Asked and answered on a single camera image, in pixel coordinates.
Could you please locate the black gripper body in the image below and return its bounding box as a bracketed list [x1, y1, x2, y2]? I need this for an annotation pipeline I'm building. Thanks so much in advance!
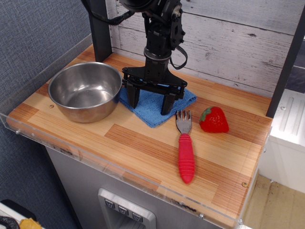
[122, 48, 187, 100]

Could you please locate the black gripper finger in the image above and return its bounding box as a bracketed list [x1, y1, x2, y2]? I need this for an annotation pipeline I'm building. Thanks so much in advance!
[161, 94, 176, 115]
[126, 83, 140, 108]

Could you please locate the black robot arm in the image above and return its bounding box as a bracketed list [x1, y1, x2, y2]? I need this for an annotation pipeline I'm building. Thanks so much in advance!
[120, 0, 187, 115]

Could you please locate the blue folded towel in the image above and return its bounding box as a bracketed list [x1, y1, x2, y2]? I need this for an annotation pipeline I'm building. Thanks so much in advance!
[120, 87, 197, 128]

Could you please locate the stainless steel bowl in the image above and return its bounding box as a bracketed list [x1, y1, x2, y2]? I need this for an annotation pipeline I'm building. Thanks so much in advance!
[48, 62, 122, 123]

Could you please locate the red toy strawberry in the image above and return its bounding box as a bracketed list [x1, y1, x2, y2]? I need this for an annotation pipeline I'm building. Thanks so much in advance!
[199, 106, 229, 133]

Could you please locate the grey toy fridge cabinet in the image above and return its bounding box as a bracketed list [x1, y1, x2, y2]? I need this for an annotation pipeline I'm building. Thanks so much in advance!
[47, 147, 217, 229]

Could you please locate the silver dispenser button panel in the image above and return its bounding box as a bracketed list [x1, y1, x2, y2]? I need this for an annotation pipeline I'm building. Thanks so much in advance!
[98, 188, 157, 229]

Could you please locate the white toy sink unit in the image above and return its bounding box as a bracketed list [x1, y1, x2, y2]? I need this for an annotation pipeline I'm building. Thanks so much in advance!
[258, 89, 305, 193]

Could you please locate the clear acrylic edge guard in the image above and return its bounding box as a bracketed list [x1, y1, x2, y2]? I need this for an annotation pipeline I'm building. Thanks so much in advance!
[7, 42, 275, 229]

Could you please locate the yellow and black object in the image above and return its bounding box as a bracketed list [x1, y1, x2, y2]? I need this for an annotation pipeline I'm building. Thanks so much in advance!
[0, 216, 43, 229]

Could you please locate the dark left upright post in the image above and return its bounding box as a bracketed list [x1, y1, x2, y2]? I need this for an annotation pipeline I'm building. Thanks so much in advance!
[87, 0, 112, 62]

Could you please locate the dark upright post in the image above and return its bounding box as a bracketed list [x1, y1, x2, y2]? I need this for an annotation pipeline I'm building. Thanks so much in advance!
[266, 8, 305, 118]
[87, 0, 112, 62]

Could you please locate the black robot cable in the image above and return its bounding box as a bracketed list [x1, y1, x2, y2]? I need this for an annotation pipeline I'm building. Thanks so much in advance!
[81, 0, 189, 71]

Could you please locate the red handled fork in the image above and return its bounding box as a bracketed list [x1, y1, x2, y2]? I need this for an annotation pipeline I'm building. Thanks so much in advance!
[176, 110, 195, 184]

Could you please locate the dark right upright post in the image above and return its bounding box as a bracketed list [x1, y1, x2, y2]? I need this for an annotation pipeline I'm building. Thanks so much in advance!
[266, 8, 305, 118]

